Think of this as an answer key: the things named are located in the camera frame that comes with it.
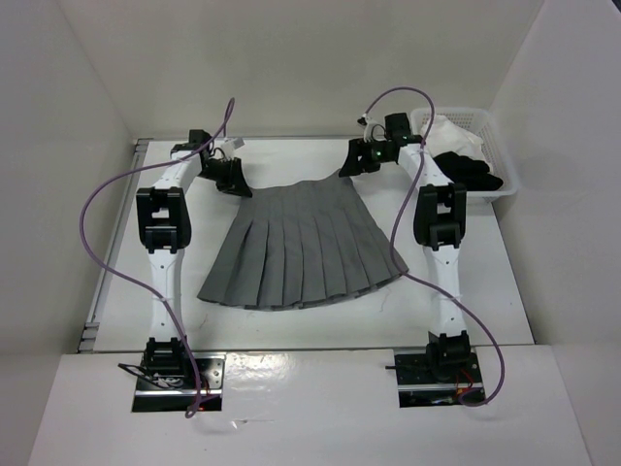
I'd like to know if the grey pleated skirt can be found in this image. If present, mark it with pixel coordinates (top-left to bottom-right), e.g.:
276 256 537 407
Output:
197 174 408 311

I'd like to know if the white folded cloth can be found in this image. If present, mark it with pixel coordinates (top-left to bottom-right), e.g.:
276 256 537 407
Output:
419 115 494 174

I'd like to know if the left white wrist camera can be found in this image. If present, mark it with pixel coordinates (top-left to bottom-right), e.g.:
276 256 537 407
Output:
212 138 245 159

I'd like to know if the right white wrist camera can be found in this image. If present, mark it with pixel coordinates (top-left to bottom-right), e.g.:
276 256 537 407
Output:
357 114 383 142

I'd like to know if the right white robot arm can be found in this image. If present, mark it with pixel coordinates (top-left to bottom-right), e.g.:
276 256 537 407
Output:
339 113 472 383

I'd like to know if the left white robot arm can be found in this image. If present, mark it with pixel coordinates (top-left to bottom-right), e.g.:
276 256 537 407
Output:
136 129 252 388

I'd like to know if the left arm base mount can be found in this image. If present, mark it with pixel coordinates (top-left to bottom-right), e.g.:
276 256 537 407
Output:
117 352 226 413

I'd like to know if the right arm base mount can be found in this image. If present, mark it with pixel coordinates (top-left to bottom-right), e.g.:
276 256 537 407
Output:
384 349 486 408

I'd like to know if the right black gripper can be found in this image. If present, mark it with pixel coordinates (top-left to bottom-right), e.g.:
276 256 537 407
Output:
339 137 394 178

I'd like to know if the white plastic basket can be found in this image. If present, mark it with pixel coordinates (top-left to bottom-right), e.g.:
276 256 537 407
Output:
400 107 519 204

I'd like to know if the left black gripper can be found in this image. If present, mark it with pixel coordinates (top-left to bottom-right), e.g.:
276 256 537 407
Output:
198 157 252 198

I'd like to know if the aluminium table edge rail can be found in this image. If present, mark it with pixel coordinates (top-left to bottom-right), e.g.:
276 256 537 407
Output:
77 138 151 353

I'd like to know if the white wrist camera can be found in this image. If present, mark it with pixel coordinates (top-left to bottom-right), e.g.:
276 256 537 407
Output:
357 114 383 142
212 138 245 159

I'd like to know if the black skirt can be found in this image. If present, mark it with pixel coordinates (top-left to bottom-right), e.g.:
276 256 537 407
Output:
434 151 504 191

